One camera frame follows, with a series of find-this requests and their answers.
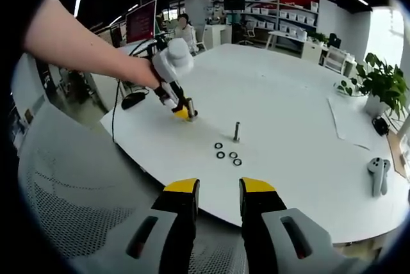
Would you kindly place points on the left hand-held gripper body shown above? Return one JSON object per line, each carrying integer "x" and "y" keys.
{"x": 174, "y": 59}

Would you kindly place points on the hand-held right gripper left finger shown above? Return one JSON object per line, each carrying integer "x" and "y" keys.
{"x": 179, "y": 222}

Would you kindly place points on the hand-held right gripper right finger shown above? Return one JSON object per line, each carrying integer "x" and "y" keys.
{"x": 262, "y": 222}

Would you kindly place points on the large threaded steel stud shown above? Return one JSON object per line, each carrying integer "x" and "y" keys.
{"x": 192, "y": 109}

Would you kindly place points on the small threaded steel stud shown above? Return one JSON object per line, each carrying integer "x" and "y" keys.
{"x": 237, "y": 131}

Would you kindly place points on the black mouse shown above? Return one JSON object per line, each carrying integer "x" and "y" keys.
{"x": 133, "y": 101}

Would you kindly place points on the computer monitor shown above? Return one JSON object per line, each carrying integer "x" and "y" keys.
{"x": 141, "y": 21}

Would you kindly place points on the grey mesh office chair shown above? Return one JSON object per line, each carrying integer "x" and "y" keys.
{"x": 80, "y": 190}

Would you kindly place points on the shelf with white bins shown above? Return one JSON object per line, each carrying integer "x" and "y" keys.
{"x": 282, "y": 14}

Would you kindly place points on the grey handheld controller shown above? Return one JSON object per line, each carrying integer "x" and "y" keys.
{"x": 375, "y": 174}

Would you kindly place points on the white paper sheet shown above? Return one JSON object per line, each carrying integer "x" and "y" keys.
{"x": 344, "y": 120}

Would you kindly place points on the cardboard tray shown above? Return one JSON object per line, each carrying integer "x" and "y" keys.
{"x": 398, "y": 155}

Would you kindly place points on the small black device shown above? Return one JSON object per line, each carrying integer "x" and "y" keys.
{"x": 380, "y": 126}

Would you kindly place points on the small plant in glass dish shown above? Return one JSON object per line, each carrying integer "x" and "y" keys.
{"x": 347, "y": 87}

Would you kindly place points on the white slatted chair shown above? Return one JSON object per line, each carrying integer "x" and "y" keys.
{"x": 335, "y": 59}

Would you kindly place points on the potted green plant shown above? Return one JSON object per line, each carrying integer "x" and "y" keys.
{"x": 384, "y": 78}

